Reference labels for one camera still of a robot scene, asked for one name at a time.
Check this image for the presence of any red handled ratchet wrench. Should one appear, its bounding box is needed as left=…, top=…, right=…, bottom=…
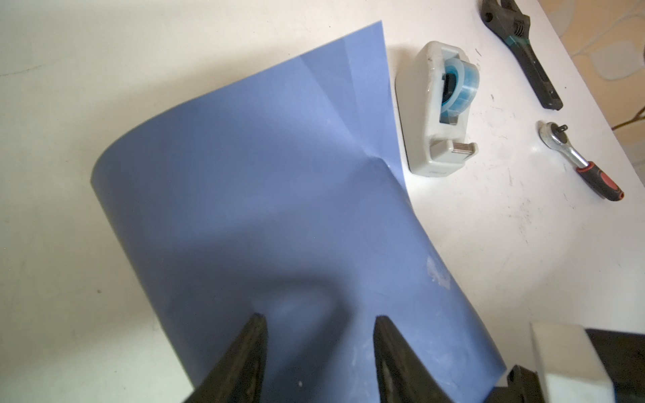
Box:
left=539, top=122, right=625, bottom=202

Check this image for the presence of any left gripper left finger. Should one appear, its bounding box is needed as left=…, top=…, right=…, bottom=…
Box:
left=186, top=313, right=268, bottom=403

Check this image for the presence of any black adjustable wrench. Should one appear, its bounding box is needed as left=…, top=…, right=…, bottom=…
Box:
left=480, top=0, right=564, bottom=111

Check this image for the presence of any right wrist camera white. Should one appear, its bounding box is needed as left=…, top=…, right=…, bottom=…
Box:
left=530, top=322, right=616, bottom=402

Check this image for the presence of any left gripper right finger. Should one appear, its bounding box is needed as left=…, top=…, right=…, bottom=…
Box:
left=373, top=316, right=452, bottom=402

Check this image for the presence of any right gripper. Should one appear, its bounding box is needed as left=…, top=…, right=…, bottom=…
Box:
left=486, top=328, right=644, bottom=402

